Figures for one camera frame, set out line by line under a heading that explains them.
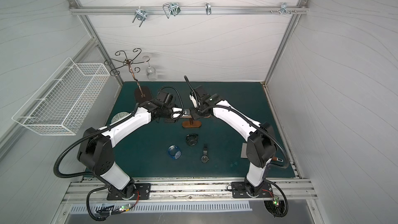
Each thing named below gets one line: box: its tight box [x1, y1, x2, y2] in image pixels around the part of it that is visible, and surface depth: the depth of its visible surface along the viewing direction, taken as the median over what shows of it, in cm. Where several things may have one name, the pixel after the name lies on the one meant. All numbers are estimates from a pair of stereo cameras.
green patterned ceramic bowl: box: [110, 112, 131, 123], surface depth 99 cm
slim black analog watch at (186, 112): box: [181, 108, 191, 117], surface depth 77 cm
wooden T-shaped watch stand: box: [179, 115, 211, 129], surface depth 98 cm
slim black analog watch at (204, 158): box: [201, 143, 210, 164], surface depth 84 cm
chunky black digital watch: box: [185, 133, 199, 147], surface depth 90 cm
